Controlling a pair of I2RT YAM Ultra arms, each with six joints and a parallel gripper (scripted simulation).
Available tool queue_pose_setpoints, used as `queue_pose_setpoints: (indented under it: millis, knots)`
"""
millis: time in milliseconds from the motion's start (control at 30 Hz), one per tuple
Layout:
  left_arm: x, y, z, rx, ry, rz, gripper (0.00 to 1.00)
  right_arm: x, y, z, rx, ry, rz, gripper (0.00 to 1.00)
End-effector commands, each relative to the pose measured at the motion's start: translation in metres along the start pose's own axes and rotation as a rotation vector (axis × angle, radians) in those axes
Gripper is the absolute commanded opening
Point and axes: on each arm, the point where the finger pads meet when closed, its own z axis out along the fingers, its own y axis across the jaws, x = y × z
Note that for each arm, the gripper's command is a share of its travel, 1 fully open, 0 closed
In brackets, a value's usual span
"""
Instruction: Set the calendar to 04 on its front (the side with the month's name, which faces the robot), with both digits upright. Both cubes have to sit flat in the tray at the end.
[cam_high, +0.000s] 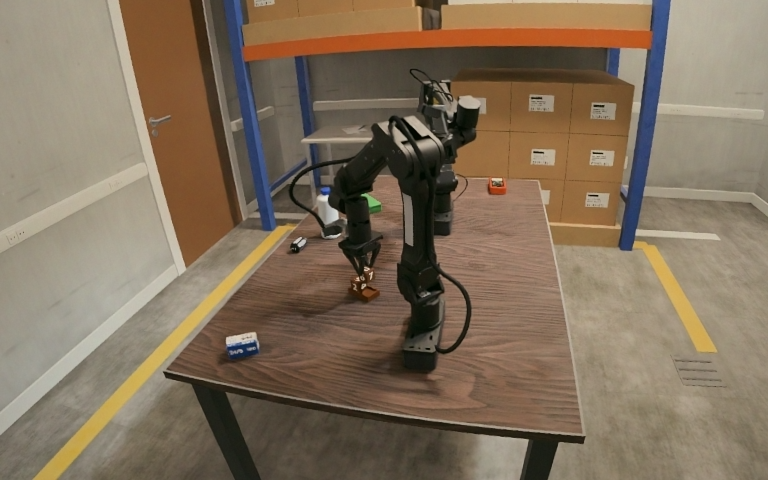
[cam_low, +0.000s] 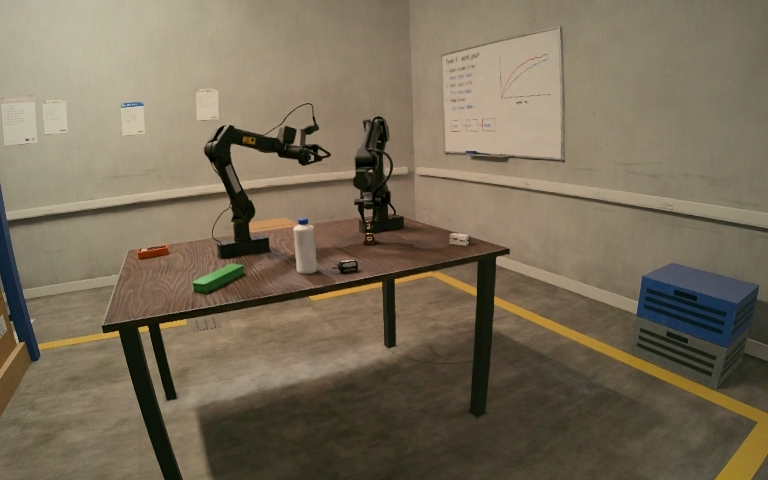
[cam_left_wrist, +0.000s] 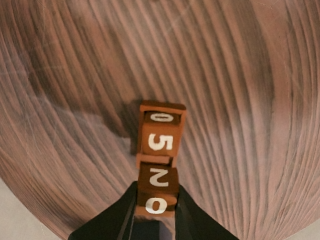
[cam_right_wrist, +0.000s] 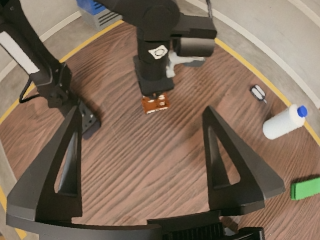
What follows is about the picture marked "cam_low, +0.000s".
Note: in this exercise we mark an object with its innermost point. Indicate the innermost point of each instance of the orange rectangular block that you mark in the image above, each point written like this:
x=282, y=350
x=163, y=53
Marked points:
x=153, y=252

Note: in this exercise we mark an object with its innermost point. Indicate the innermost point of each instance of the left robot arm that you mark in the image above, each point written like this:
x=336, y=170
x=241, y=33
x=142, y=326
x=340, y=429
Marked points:
x=367, y=160

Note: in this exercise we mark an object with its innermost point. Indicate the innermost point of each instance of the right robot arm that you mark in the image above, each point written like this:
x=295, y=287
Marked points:
x=242, y=207

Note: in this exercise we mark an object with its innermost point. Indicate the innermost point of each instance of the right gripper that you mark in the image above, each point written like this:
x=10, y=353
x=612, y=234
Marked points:
x=294, y=151

